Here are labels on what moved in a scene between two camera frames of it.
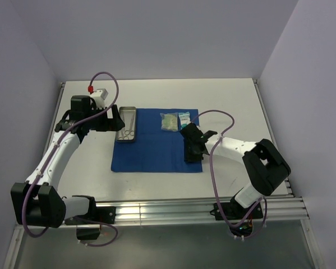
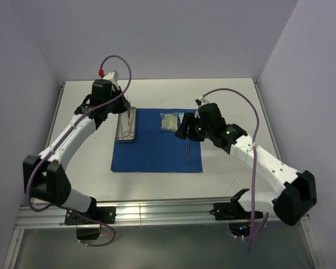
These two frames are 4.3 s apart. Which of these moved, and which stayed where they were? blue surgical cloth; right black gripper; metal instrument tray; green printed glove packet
Moved: right black gripper
Stayed: green printed glove packet; metal instrument tray; blue surgical cloth
